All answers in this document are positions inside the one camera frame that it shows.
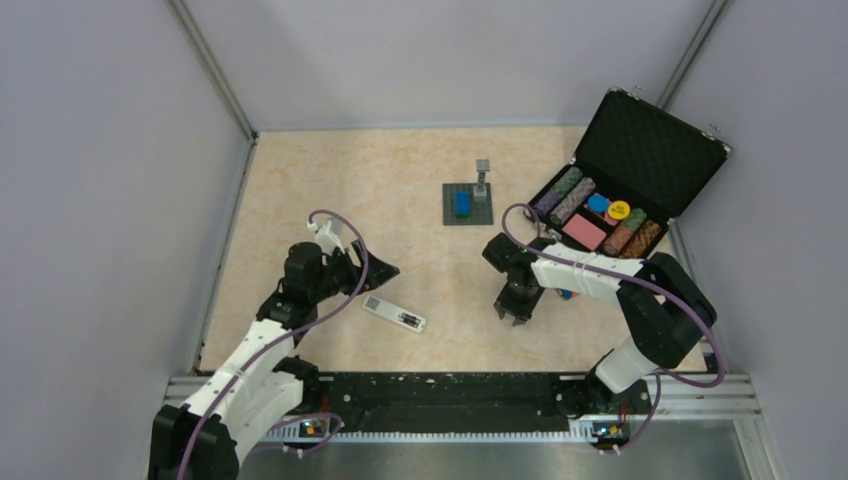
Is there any blue lego brick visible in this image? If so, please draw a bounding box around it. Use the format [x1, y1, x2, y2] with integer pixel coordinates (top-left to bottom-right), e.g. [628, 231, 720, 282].
[454, 191, 472, 218]

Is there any grey lego tower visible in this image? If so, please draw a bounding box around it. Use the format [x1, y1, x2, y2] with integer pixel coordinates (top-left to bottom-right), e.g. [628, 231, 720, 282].
[473, 159, 491, 202]

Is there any blue round chip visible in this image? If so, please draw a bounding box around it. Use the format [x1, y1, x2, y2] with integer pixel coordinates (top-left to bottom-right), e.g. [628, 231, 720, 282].
[587, 194, 610, 215]

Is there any yellow dealer button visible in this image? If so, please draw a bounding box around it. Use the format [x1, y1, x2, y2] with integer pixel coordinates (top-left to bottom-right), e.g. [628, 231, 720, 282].
[606, 200, 631, 222]

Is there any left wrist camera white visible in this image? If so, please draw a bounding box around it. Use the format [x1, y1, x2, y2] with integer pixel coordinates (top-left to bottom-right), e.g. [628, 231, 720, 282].
[307, 218, 345, 256]

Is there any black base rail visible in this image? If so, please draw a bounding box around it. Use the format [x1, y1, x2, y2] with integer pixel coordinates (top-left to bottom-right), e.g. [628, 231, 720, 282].
[293, 372, 650, 434]

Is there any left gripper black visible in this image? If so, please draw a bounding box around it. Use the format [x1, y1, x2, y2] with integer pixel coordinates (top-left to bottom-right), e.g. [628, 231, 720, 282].
[310, 239, 399, 302]

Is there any white remote control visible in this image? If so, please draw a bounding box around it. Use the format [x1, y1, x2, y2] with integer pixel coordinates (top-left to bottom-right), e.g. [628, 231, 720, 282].
[362, 294, 427, 334]

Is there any black poker chip case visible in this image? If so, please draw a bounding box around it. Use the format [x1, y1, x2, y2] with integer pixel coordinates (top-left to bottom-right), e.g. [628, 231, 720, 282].
[525, 87, 731, 258]

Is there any pink card deck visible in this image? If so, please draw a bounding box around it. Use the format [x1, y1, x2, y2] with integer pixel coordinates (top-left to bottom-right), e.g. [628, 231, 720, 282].
[562, 214, 608, 251]

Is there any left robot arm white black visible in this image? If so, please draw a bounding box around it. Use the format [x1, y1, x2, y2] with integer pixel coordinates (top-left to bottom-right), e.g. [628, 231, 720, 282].
[147, 241, 400, 479]

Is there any grey lego baseplate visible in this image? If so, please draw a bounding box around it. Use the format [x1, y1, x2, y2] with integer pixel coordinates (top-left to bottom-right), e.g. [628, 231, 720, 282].
[442, 183, 494, 226]

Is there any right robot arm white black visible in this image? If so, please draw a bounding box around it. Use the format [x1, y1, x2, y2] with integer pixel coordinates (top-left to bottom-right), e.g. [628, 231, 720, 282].
[482, 233, 717, 412]

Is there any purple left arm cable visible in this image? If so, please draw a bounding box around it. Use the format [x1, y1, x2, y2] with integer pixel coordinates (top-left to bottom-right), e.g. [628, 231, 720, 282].
[175, 209, 370, 480]

